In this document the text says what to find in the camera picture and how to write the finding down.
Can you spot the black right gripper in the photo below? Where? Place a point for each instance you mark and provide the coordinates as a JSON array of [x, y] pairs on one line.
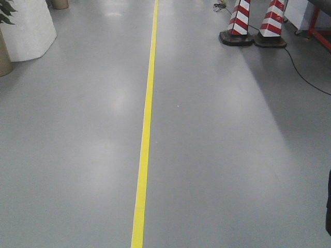
[[327, 220]]

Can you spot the red white traffic cone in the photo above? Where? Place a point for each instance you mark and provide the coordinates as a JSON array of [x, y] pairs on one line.
[[237, 33]]

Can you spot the golden cylindrical column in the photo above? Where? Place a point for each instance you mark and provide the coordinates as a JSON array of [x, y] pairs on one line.
[[60, 4]]

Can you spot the white planter pot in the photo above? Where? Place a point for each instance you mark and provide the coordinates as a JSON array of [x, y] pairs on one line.
[[32, 32]]

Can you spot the green plant leaves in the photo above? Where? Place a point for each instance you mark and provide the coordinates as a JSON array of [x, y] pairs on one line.
[[6, 11]]

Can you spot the red metal cart frame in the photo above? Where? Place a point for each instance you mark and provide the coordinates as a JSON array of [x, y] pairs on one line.
[[322, 35]]

